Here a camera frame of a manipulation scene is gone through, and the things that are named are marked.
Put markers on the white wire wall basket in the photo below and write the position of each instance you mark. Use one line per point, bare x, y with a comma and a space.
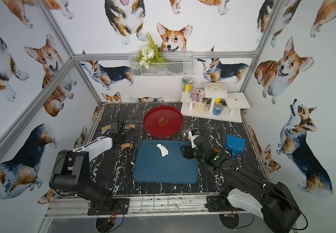
176, 64

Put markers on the artificial green white flowers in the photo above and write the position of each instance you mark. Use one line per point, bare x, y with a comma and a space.
149, 54

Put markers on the yellow sunflower seed can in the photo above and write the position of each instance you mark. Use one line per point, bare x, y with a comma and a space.
187, 84

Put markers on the teal plastic tray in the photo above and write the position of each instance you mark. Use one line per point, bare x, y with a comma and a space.
151, 167

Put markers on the light blue hand brush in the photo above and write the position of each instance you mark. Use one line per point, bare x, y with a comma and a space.
105, 128

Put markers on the white dough piece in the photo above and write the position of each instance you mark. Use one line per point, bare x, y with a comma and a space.
163, 149

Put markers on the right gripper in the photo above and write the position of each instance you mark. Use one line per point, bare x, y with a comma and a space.
190, 150

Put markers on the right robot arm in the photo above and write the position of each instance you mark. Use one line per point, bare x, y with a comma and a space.
273, 203

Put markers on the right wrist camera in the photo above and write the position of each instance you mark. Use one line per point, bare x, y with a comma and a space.
192, 136

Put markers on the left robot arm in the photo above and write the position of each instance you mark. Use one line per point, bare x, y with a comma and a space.
71, 172

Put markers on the white tiered shelf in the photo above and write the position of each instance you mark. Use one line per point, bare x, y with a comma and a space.
224, 106

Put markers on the wooden double roller pin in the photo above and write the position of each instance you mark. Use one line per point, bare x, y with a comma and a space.
127, 142

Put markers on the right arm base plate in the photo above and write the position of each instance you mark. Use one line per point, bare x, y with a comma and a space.
218, 204

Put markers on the red round tray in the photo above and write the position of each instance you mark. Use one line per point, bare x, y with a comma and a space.
163, 121

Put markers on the pink flower decoration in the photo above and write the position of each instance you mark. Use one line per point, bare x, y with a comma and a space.
197, 95

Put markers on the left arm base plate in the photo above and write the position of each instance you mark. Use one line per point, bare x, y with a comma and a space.
119, 206

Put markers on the blue can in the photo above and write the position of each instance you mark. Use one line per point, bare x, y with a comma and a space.
217, 109

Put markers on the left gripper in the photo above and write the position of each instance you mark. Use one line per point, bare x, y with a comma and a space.
117, 127

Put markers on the round metal cutter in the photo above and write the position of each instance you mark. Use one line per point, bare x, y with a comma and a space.
183, 135

